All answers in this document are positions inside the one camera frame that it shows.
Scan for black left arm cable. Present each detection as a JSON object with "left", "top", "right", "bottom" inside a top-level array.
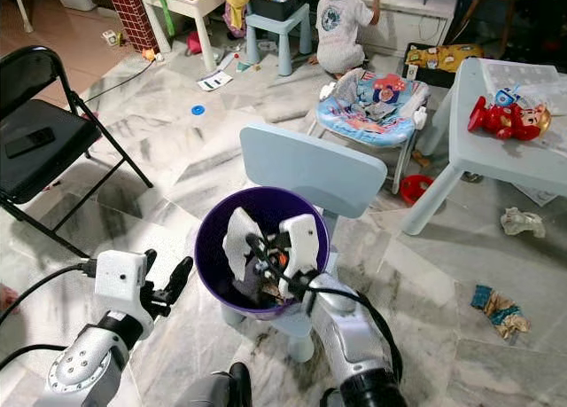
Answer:
[{"left": 0, "top": 261, "right": 98, "bottom": 372}]

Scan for light blue kids chair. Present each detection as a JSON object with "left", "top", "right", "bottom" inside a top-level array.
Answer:
[{"left": 208, "top": 123, "right": 389, "bottom": 364}]

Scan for white side table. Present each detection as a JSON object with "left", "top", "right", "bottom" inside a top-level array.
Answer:
[{"left": 137, "top": 0, "right": 227, "bottom": 71}]

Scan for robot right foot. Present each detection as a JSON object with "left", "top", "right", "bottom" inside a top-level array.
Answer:
[{"left": 319, "top": 389, "right": 346, "bottom": 407}]

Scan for brown paper scrap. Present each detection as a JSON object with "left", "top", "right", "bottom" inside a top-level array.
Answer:
[{"left": 252, "top": 278, "right": 284, "bottom": 303}]

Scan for light blue kids table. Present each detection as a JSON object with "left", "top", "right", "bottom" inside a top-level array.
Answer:
[{"left": 400, "top": 57, "right": 567, "bottom": 238}]

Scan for red plastic bowl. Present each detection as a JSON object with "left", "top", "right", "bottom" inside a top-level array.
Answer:
[{"left": 399, "top": 175, "right": 435, "bottom": 207}]

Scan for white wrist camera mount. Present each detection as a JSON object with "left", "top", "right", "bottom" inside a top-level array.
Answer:
[
  {"left": 96, "top": 250, "right": 148, "bottom": 315},
  {"left": 279, "top": 214, "right": 320, "bottom": 300}
]

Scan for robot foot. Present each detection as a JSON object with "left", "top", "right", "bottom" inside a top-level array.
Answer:
[
  {"left": 190, "top": 363, "right": 253, "bottom": 407},
  {"left": 319, "top": 389, "right": 346, "bottom": 407}
]

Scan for red toy figure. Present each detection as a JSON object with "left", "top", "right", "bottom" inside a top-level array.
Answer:
[{"left": 468, "top": 95, "right": 552, "bottom": 142}]

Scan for black folding chair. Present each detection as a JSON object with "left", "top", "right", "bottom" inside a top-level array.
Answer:
[{"left": 0, "top": 46, "right": 153, "bottom": 262}]

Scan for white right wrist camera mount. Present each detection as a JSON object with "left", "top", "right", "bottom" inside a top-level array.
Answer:
[{"left": 279, "top": 214, "right": 320, "bottom": 300}]

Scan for child in white shirt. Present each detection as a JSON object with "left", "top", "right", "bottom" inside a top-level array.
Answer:
[{"left": 315, "top": 0, "right": 380, "bottom": 75}]

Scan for light blue kids stool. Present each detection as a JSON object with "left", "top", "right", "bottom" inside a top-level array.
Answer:
[{"left": 245, "top": 4, "right": 313, "bottom": 77}]

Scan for white paper piece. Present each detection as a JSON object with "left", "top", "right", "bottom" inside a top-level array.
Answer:
[{"left": 223, "top": 207, "right": 265, "bottom": 284}]

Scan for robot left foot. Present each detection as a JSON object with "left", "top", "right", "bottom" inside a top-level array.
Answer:
[{"left": 190, "top": 363, "right": 253, "bottom": 407}]

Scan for black storage box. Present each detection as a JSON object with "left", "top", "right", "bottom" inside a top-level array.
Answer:
[{"left": 248, "top": 0, "right": 315, "bottom": 22}]

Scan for black phone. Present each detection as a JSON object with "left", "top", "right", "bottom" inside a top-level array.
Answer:
[{"left": 4, "top": 128, "right": 57, "bottom": 160}]

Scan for red brick pattern box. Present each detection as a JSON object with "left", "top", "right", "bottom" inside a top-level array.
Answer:
[{"left": 104, "top": 0, "right": 159, "bottom": 53}]

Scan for crumpled white plastic wrapper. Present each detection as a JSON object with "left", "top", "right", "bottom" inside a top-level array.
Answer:
[{"left": 501, "top": 207, "right": 546, "bottom": 239}]

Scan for person's bare foot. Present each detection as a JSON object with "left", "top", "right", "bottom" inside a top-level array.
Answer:
[{"left": 0, "top": 286, "right": 23, "bottom": 315}]

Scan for yellow and black mat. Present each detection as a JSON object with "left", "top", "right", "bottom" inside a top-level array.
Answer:
[{"left": 405, "top": 42, "right": 484, "bottom": 75}]

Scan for white printed paper sheets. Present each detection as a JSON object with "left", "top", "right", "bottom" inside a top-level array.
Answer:
[{"left": 483, "top": 59, "right": 567, "bottom": 106}]

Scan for blue baby bouncer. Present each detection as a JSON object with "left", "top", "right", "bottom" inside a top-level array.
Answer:
[{"left": 315, "top": 67, "right": 428, "bottom": 195}]

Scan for purple plastic rubbish bin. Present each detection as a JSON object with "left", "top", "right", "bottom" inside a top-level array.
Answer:
[{"left": 195, "top": 187, "right": 330, "bottom": 319}]

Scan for brown and blue crumpled trash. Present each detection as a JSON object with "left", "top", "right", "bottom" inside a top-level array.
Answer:
[{"left": 471, "top": 285, "right": 532, "bottom": 340}]

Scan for white printed paper card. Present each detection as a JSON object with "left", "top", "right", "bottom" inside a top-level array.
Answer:
[{"left": 198, "top": 70, "right": 233, "bottom": 92}]

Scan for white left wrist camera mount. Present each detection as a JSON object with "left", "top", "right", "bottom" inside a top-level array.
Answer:
[{"left": 96, "top": 250, "right": 148, "bottom": 315}]

